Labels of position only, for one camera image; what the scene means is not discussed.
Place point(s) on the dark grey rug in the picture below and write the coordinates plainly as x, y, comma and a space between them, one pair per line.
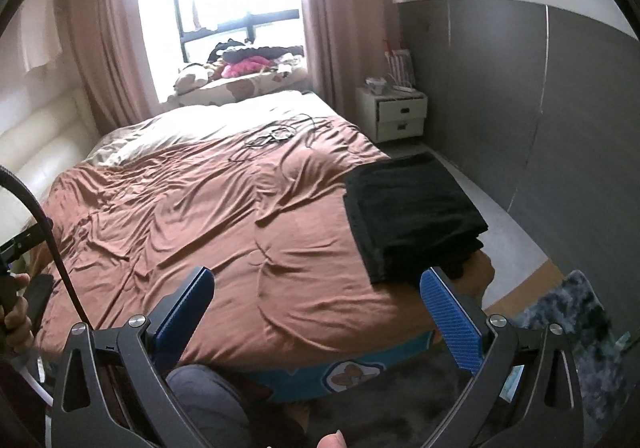
390, 408

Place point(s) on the person's bare foot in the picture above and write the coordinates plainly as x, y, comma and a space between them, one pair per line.
330, 440

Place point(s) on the white padded headboard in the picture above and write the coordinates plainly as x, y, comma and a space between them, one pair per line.
45, 128

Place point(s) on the person's left hand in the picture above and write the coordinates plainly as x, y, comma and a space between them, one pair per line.
20, 330

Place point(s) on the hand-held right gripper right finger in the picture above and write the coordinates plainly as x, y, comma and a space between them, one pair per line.
452, 323

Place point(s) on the white power strip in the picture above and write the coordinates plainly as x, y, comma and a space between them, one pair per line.
405, 89

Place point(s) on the brown blanket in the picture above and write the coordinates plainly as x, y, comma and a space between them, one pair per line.
225, 228

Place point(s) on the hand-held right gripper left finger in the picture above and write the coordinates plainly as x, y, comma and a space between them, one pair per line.
187, 308

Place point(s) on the black white garment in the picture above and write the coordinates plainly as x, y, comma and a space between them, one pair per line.
227, 48

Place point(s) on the white nightstand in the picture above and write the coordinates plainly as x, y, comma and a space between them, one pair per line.
400, 115

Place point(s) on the white brown plush toy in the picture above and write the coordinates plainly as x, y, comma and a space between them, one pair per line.
192, 75

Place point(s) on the pink cloth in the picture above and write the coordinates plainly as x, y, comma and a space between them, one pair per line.
245, 65

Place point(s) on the person's leg in grey trousers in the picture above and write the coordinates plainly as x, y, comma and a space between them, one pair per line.
210, 393

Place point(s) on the pink curtain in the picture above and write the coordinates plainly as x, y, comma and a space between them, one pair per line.
110, 53
345, 28

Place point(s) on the black pants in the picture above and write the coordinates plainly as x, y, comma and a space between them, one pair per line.
415, 208

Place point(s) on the white hanging cloth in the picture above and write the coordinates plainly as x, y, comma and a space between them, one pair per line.
40, 38

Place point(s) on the black cloth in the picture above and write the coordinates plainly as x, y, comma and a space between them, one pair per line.
275, 49

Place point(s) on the bear print pillow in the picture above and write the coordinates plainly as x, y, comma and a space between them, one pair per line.
240, 88

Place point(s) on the blue printed bed sheet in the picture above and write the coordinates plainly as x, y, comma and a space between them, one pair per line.
310, 378

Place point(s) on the beige bed quilt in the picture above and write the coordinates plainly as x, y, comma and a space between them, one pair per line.
200, 123

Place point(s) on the fluffy blue grey rug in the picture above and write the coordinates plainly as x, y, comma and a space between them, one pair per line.
575, 308

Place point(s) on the red striped box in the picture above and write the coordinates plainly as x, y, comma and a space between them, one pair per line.
400, 65

